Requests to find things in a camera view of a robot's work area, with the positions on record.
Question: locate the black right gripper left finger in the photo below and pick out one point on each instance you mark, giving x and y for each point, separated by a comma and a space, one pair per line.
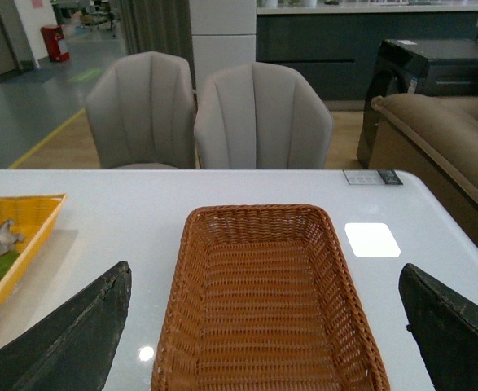
73, 347

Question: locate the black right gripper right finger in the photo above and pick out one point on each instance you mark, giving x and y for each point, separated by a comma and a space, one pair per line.
444, 325

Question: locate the yellow wicker basket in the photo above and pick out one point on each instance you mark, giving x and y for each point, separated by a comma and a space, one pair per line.
26, 222

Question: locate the brown wicker basket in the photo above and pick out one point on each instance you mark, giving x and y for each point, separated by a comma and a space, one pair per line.
262, 299

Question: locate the small toy cat figure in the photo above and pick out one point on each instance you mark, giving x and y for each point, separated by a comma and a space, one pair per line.
8, 239

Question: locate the table label sticker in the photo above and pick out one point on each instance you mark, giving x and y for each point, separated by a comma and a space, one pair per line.
372, 177

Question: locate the brown sofa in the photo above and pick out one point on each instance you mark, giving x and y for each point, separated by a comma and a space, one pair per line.
436, 139

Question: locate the grey chair left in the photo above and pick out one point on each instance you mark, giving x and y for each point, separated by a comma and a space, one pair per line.
141, 113

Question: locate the grey chair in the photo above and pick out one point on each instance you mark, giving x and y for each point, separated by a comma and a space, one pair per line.
261, 116
141, 113

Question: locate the black cabinet box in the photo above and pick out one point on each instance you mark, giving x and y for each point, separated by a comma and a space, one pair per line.
443, 67

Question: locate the grey chair right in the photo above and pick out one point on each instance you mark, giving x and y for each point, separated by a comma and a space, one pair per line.
261, 116

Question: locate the red bin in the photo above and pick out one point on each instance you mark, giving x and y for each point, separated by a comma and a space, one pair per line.
55, 42

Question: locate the dark grey counter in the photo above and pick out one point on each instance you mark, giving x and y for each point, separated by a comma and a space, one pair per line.
335, 46

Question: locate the grey curtain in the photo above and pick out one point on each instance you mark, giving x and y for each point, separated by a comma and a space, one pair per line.
157, 25

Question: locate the white pillar cabinet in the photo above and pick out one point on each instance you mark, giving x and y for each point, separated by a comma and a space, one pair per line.
224, 35

